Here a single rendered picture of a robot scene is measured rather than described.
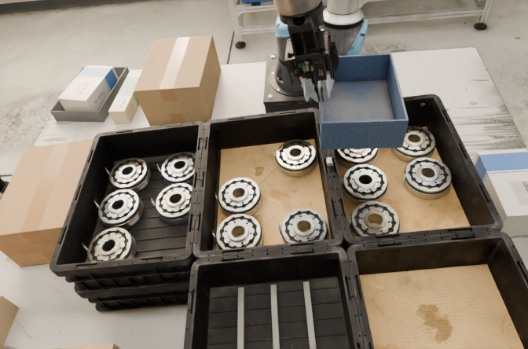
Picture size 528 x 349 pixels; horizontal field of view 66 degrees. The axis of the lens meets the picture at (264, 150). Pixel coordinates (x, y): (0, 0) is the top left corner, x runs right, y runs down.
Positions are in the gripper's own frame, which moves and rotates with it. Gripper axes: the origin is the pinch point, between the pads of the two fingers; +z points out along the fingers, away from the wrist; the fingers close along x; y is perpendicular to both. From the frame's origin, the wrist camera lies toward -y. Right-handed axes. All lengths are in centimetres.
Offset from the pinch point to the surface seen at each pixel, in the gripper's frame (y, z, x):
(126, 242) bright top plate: 19, 20, -48
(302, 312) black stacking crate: 32.0, 28.0, -8.1
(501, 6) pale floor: -221, 128, 108
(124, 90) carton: -48, 26, -77
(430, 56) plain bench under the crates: -68, 47, 33
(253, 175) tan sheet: -2.5, 26.1, -21.6
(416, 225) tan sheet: 11.7, 31.3, 16.2
